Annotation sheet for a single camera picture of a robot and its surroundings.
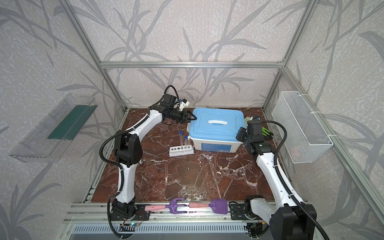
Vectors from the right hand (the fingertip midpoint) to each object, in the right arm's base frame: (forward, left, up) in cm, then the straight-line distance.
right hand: (243, 126), depth 82 cm
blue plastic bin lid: (+5, +14, -4) cm, 16 cm away
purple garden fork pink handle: (-36, +38, -19) cm, 55 cm away
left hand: (+10, +27, -1) cm, 28 cm away
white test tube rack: (-5, +38, -18) cm, 43 cm away
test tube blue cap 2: (+11, +39, -23) cm, 46 cm away
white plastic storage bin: (-5, +15, -13) cm, 20 cm away
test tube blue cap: (-4, +33, -10) cm, 35 cm away
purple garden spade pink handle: (-35, +14, -20) cm, 43 cm away
